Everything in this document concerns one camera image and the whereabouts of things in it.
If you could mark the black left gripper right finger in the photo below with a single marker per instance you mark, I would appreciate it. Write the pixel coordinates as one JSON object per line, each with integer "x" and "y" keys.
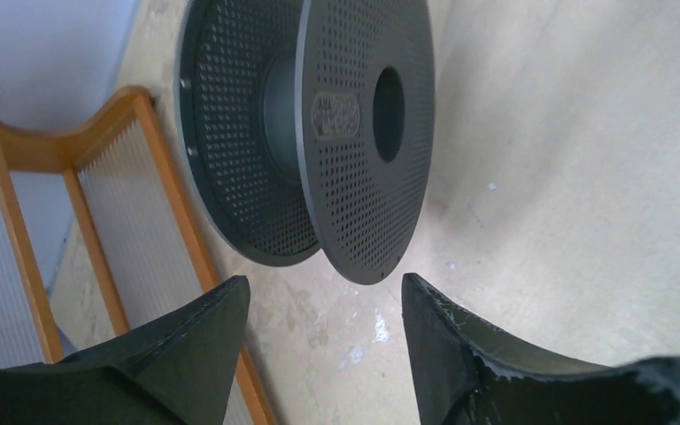
{"x": 466, "y": 370}

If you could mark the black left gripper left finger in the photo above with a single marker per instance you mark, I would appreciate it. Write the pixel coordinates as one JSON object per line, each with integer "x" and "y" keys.
{"x": 176, "y": 369}

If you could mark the black perforated cable spool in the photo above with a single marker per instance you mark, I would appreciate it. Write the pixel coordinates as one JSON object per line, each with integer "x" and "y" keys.
{"x": 309, "y": 126}

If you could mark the orange wooden rack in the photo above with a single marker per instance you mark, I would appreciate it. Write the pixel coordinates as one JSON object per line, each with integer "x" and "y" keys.
{"x": 145, "y": 245}

